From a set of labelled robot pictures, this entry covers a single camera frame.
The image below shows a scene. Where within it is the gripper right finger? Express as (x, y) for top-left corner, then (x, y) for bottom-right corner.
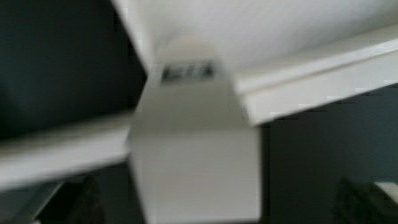
(332, 178), (398, 224)

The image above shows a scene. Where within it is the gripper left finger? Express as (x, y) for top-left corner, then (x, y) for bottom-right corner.
(0, 182), (64, 224)

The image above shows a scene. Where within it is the white leg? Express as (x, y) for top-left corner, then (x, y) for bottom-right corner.
(128, 37), (261, 224)

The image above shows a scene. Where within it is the white square desk top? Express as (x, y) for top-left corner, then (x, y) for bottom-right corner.
(110, 0), (398, 91)

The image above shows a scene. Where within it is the white L-shaped fence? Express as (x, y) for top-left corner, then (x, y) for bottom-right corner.
(0, 43), (398, 191)

